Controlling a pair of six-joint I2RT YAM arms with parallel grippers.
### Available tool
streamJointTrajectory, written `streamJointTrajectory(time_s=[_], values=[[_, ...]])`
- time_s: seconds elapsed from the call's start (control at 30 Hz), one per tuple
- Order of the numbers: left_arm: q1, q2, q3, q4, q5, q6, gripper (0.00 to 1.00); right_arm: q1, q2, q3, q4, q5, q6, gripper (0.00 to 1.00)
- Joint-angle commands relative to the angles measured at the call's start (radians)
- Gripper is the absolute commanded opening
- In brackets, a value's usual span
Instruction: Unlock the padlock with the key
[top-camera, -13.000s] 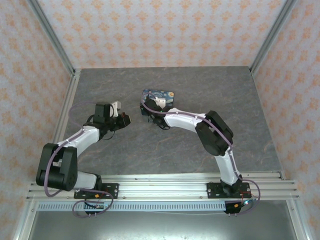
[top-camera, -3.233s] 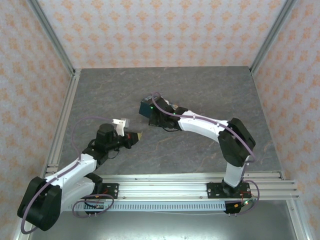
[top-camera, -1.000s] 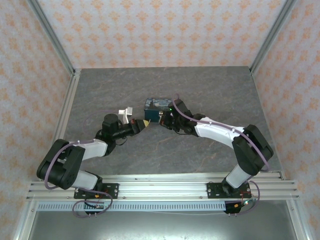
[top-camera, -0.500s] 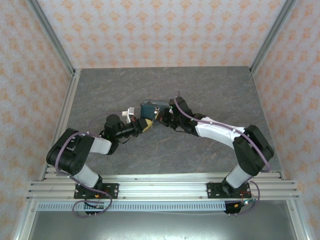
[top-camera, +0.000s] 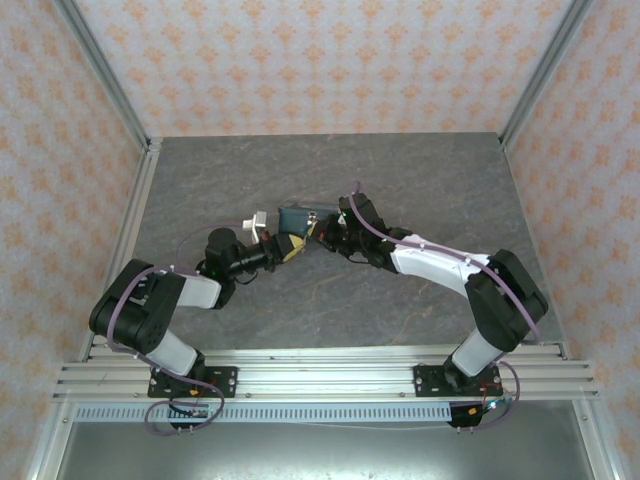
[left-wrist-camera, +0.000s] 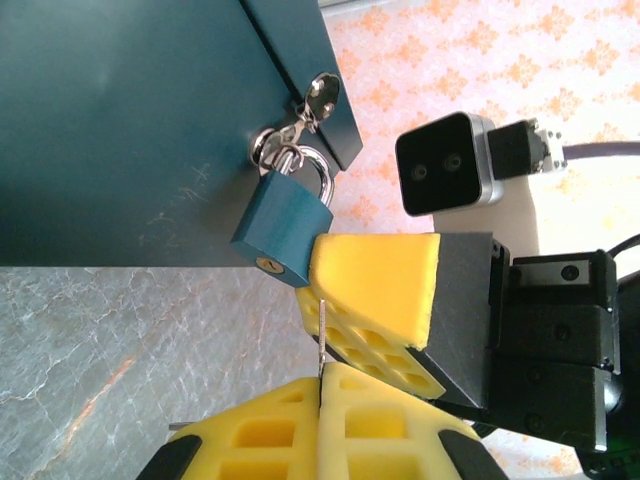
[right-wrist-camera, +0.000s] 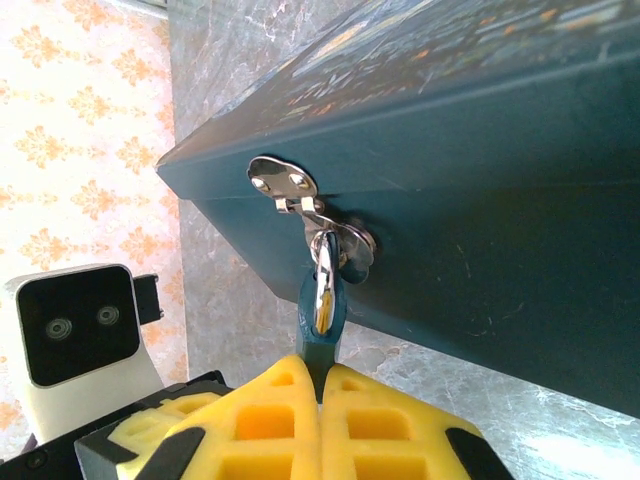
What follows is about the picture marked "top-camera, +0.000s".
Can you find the starry night print tin box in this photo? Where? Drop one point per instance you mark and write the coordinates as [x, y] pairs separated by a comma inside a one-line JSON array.
[[292, 222]]

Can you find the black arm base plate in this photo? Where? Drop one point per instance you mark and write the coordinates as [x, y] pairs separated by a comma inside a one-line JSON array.
[[425, 382], [225, 382]]

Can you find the aluminium frame post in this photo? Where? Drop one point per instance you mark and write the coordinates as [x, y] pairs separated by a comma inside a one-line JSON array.
[[595, 440], [47, 450], [100, 70], [545, 65]]

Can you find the small circuit board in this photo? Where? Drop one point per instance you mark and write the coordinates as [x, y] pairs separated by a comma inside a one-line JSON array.
[[197, 412], [494, 404]]

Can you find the aluminium side frame rail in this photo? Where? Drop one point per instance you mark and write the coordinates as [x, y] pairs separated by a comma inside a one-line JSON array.
[[130, 240]]

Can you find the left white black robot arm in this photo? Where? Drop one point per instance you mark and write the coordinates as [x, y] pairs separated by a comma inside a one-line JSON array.
[[200, 292]]

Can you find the grey metal panel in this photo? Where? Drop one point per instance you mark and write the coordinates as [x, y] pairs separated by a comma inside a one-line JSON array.
[[325, 455]]

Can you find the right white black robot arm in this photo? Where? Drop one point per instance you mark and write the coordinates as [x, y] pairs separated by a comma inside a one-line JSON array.
[[430, 262]]

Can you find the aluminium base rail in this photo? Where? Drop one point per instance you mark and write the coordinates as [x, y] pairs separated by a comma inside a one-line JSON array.
[[325, 380]]

